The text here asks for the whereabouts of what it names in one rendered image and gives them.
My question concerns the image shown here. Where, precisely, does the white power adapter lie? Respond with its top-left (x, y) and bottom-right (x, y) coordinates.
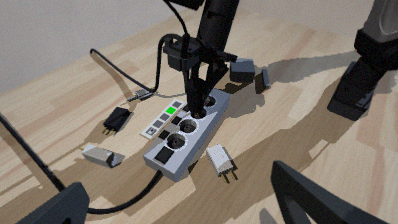
top-left (78, 144), bottom-right (117, 169)
top-left (206, 144), bottom-right (235, 183)

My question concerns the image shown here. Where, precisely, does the white diagram card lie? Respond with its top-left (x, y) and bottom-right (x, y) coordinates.
top-left (140, 98), bottom-right (186, 140)

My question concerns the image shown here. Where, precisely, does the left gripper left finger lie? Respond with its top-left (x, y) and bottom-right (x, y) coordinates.
top-left (15, 182), bottom-right (90, 224)

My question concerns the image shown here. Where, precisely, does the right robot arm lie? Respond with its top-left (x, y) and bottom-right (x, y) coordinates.
top-left (163, 0), bottom-right (398, 112)

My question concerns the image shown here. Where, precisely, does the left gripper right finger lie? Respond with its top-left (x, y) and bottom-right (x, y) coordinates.
top-left (271, 160), bottom-right (389, 224)

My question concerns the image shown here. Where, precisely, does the black two-pin plug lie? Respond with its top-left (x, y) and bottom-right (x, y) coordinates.
top-left (102, 107), bottom-right (130, 135)

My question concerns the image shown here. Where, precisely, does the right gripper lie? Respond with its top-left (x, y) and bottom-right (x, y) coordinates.
top-left (170, 11), bottom-right (238, 100)

